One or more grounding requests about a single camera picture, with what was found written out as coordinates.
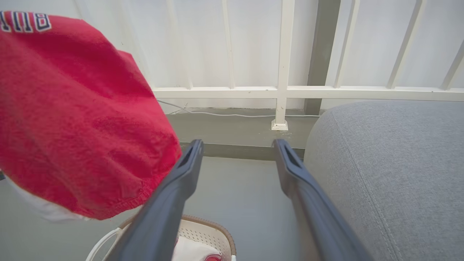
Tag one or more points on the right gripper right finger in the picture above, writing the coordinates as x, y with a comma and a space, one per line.
311, 203

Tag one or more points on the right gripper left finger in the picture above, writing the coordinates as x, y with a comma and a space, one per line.
159, 217

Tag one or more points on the red sweatshirt with white trim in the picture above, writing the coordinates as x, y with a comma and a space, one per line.
72, 119

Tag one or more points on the cream perforated laundry basket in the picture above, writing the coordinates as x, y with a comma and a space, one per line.
206, 232

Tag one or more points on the white garment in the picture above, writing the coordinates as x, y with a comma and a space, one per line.
194, 250

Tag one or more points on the grey fabric sofa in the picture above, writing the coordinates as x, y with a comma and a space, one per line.
395, 174

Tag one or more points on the white metal railing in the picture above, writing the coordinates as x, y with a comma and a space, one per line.
284, 72

